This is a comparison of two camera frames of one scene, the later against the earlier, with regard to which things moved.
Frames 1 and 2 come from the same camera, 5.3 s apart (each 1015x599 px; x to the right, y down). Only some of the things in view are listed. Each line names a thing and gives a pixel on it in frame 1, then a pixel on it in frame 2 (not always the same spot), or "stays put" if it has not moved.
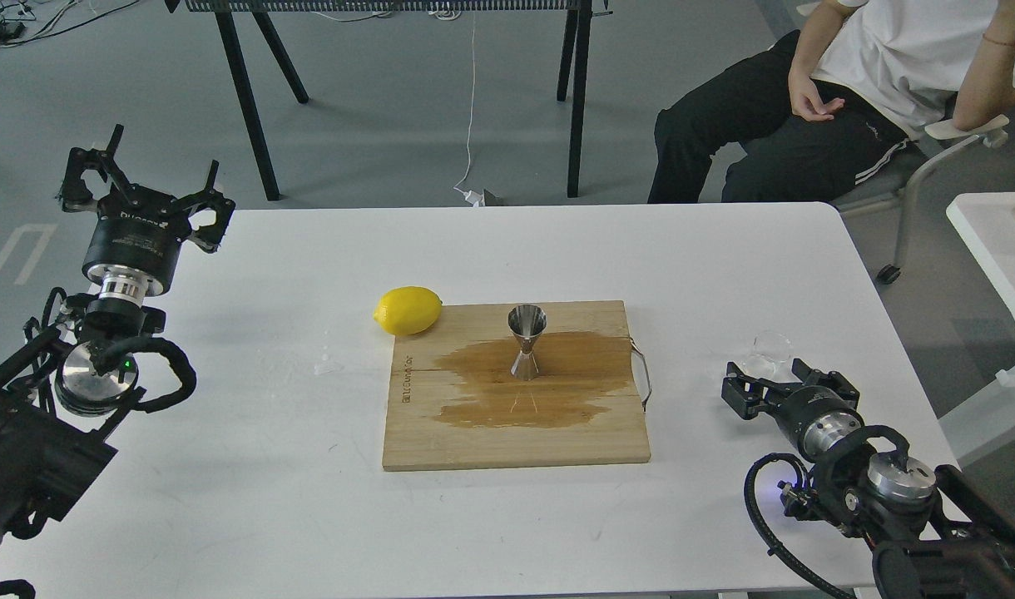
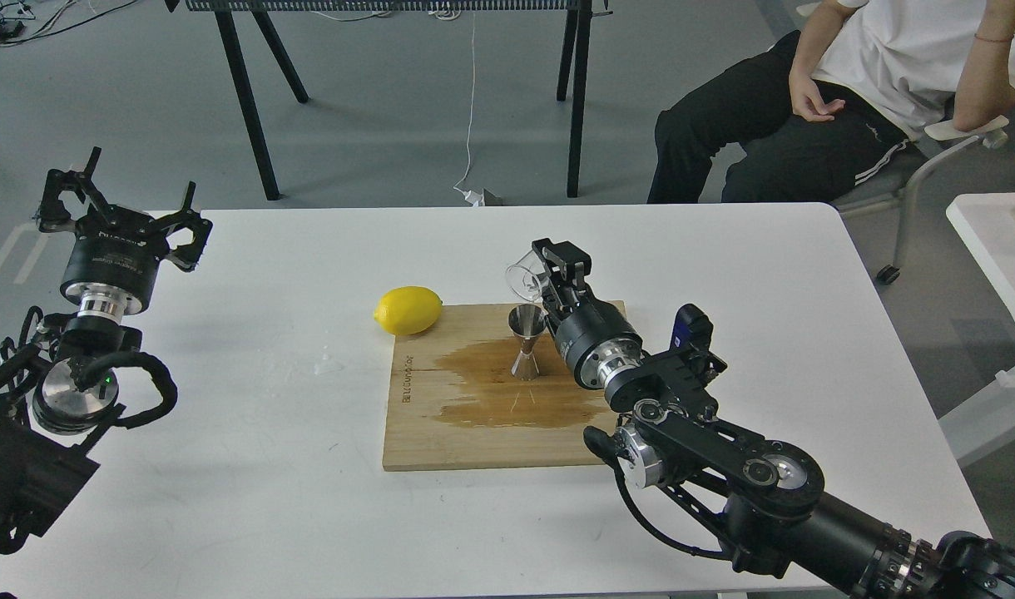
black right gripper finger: (833, 380) to (564, 262)
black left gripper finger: (75, 195) to (54, 216)
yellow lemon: (408, 310) stays put
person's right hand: (805, 100) stays put
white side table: (1002, 231) stays put
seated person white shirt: (839, 102) stays put
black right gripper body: (815, 416) to (598, 339)
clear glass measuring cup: (771, 358) to (523, 277)
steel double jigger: (527, 322) stays put
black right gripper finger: (750, 396) to (552, 303)
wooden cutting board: (452, 401) stays put
